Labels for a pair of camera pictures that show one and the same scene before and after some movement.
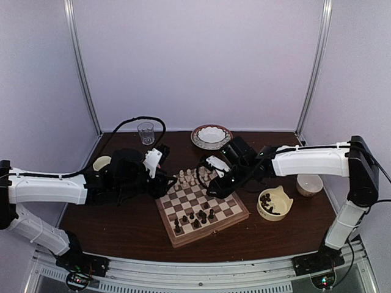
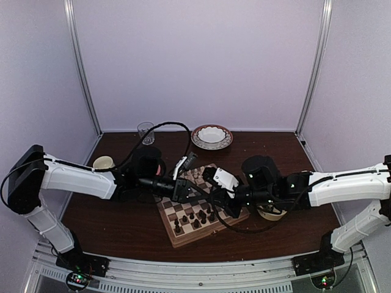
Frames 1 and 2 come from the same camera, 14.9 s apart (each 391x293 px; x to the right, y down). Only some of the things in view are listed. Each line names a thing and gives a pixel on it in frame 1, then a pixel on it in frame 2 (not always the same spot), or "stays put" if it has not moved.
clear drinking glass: (146, 132) stays put
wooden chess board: (189, 213) stays put
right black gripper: (217, 186) to (220, 198)
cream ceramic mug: (101, 162) stays put
